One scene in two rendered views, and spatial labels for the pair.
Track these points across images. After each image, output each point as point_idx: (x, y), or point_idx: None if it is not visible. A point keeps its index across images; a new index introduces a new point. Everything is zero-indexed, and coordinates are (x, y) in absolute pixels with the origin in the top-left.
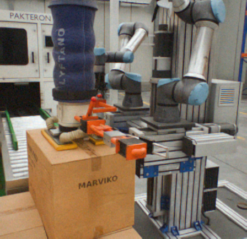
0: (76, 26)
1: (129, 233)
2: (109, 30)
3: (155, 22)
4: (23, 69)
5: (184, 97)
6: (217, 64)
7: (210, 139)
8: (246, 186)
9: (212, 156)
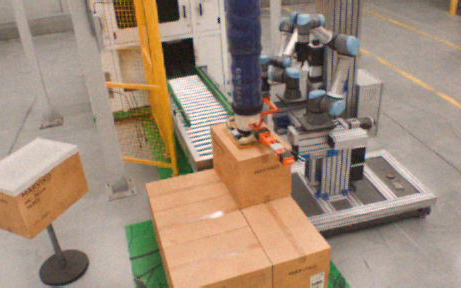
0: (248, 66)
1: (287, 199)
2: None
3: None
4: (175, 26)
5: (326, 110)
6: None
7: (347, 136)
8: (410, 153)
9: (387, 115)
